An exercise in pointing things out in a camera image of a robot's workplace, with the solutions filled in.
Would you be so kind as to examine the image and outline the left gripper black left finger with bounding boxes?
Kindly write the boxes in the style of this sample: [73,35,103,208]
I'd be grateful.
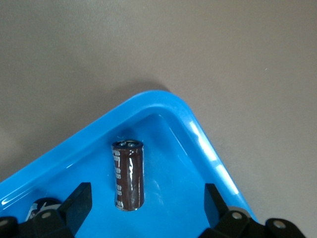
[0,182,93,238]

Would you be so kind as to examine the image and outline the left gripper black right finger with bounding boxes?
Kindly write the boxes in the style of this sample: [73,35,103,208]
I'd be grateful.
[198,183,306,238]

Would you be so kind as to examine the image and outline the short black cylindrical capacitor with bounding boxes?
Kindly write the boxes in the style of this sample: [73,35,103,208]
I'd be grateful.
[25,197,63,222]

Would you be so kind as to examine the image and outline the blue plastic tray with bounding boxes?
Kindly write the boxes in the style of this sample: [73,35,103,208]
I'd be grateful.
[0,89,260,238]

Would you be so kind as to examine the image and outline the brown table mat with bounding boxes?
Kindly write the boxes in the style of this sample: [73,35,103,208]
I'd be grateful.
[0,0,317,238]

